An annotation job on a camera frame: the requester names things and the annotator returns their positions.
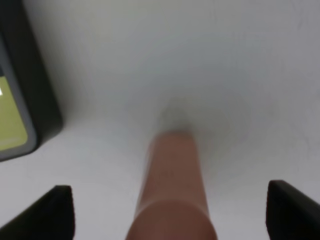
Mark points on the black lotion pump bottle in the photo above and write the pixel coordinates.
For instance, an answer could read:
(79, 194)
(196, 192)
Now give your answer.
(29, 110)

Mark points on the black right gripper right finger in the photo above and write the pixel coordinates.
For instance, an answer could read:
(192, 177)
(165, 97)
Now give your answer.
(290, 214)

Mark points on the pink spray bottle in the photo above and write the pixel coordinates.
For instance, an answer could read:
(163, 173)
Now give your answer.
(172, 204)

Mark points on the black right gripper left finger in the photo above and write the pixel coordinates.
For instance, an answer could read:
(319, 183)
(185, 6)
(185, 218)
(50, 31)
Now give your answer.
(51, 217)

